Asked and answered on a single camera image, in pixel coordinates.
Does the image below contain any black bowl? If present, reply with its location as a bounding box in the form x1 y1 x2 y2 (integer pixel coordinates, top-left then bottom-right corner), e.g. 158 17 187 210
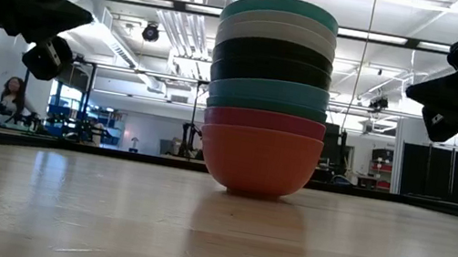
211 29 338 81
209 47 336 100

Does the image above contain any light blue bowl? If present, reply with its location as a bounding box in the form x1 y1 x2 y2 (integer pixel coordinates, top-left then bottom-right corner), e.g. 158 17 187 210
207 68 332 116

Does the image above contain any pink bowl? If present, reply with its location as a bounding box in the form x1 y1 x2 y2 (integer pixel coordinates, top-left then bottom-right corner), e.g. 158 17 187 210
202 100 329 144

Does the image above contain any mint green bowl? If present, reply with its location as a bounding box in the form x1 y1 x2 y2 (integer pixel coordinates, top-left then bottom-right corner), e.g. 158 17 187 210
219 0 344 39

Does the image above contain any white pillar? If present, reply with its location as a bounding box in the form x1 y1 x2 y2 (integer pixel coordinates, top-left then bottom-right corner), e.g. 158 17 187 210
386 116 438 200

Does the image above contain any person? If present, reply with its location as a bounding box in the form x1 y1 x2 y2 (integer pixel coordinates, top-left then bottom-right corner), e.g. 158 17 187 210
0 73 43 129

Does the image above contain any red storage shelf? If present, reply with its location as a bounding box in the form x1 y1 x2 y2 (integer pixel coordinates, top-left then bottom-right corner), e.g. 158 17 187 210
365 146 396 191

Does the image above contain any black background equipment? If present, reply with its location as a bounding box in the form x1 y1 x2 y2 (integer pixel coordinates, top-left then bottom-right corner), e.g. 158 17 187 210
316 121 351 184

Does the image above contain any black tripod stand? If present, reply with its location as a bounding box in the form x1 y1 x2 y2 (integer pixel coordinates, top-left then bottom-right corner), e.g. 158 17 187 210
177 78 212 161

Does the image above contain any orange bowl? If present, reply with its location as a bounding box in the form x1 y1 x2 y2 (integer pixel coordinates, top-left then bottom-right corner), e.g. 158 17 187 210
191 118 326 208

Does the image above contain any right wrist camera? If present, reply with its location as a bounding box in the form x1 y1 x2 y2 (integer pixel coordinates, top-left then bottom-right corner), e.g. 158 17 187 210
416 103 458 148

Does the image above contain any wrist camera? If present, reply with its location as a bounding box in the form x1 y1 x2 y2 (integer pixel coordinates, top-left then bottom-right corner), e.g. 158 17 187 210
416 103 458 148
19 30 78 86

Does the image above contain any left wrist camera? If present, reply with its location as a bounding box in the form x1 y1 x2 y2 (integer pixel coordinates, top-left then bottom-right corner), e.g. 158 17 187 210
19 30 78 86

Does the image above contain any black partition wall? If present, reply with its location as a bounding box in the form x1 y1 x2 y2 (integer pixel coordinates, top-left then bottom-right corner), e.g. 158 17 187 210
396 139 458 203

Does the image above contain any black ceiling camera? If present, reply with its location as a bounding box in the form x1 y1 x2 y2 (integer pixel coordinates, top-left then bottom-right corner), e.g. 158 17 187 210
368 94 391 114

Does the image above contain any black dome camera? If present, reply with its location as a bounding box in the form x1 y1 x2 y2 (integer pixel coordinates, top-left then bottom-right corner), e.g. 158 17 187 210
139 20 163 45

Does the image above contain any thin hanging cable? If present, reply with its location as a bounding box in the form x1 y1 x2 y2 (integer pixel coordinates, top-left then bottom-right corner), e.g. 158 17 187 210
340 0 379 134

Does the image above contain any black aluminium table frame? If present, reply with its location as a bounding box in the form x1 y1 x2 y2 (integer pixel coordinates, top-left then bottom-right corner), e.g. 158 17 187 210
0 128 458 224

